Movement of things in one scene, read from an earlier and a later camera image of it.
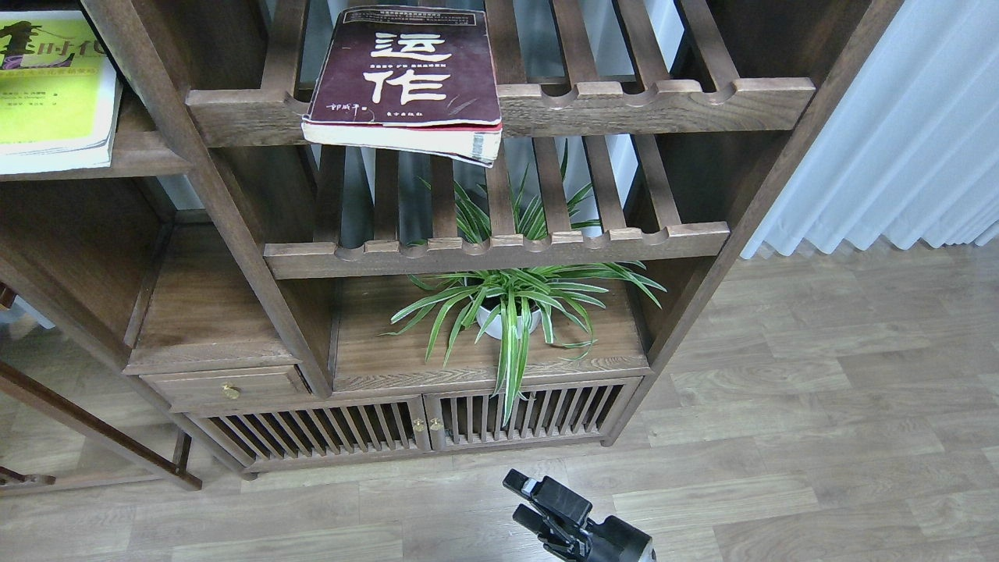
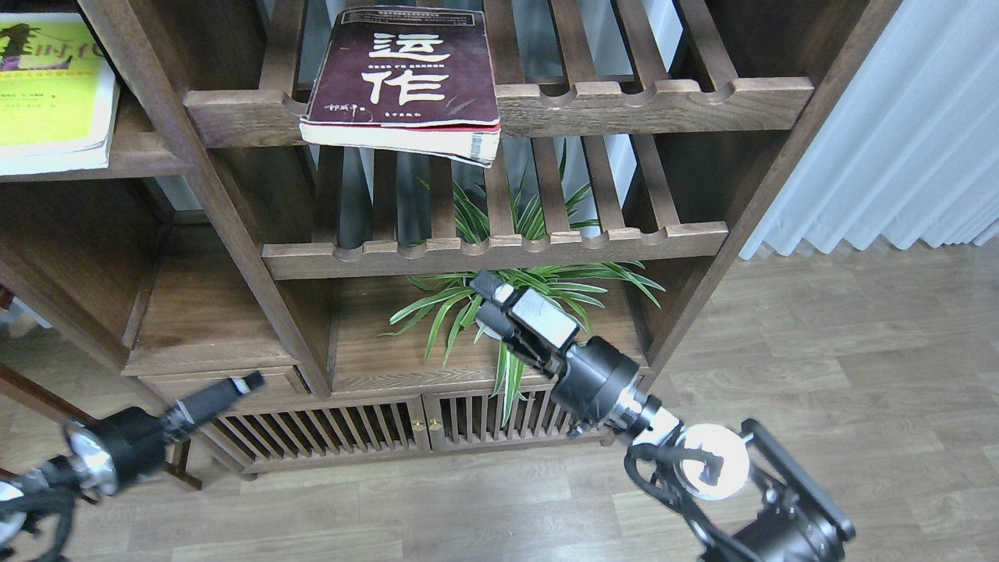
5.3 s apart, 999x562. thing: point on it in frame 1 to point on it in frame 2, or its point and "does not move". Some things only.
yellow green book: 58,93 does not move
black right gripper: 613,541 to 594,382
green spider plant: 506,305 does not move
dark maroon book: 408,80 does not move
